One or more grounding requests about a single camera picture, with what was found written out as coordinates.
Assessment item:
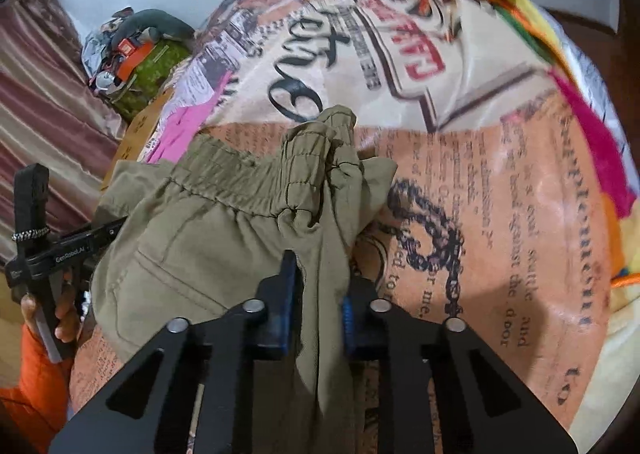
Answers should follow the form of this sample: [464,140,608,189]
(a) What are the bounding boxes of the orange box in basket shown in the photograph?
[115,38,154,81]

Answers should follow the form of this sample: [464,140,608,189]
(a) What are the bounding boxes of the olive green pants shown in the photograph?
[91,106,397,453]

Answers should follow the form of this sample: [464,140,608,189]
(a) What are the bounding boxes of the pink folded garment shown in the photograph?
[142,71,232,163]

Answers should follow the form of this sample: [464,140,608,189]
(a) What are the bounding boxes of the wooden lap desk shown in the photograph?
[100,88,174,193]

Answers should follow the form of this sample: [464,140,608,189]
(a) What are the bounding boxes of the person left hand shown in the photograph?
[21,271,80,344]

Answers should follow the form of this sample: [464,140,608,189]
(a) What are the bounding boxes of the striped maroon curtain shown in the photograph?
[0,0,126,261]

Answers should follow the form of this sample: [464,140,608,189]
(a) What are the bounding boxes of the orange sleeve forearm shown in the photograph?
[1,325,73,453]

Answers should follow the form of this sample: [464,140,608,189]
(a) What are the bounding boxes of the green storage basket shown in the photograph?
[110,40,191,122]

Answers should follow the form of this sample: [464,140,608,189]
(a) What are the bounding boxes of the newspaper print bed cover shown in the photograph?
[69,0,640,450]

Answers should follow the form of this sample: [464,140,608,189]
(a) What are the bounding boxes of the grey neck pillow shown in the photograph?
[110,8,194,50]

